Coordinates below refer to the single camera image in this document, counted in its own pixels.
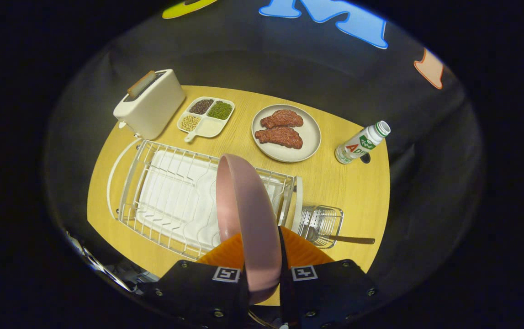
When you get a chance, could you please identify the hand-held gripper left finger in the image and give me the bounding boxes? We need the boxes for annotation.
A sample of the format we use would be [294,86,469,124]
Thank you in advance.
[141,232,251,327]

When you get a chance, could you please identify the spoon with brown handle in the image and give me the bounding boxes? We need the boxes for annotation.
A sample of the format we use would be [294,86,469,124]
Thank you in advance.
[307,226,376,245]

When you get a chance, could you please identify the black backdrop cloth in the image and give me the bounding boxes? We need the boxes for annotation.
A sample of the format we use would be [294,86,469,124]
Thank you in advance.
[45,0,486,302]

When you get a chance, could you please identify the white divided tray with beans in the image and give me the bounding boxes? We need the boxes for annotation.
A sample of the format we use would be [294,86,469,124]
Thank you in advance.
[177,96,235,143]

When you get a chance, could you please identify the brown toast slice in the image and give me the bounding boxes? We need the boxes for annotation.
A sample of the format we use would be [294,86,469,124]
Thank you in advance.
[127,70,156,97]

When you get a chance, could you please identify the white toaster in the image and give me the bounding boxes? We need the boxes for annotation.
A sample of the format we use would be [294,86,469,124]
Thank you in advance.
[113,69,186,140]

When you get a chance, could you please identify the white dish rack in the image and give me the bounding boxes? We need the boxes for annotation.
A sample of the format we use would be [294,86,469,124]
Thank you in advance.
[106,138,303,261]

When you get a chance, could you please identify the beige plate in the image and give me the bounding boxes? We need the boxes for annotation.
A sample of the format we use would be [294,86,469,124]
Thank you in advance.
[251,104,322,163]

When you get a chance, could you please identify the metal wire basket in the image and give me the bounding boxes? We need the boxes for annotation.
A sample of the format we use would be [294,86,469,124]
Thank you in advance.
[298,206,344,249]

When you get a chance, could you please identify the red meat piece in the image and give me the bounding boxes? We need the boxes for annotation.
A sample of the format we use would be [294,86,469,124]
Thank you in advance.
[255,127,303,149]
[260,109,304,129]

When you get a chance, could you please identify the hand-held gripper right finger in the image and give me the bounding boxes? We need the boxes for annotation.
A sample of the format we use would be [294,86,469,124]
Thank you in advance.
[278,226,379,329]

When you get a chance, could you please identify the pink plate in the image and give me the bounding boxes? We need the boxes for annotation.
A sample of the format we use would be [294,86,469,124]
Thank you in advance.
[216,154,283,305]

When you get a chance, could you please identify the white drink bottle green cap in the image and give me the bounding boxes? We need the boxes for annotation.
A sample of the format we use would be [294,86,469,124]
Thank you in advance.
[335,121,391,165]

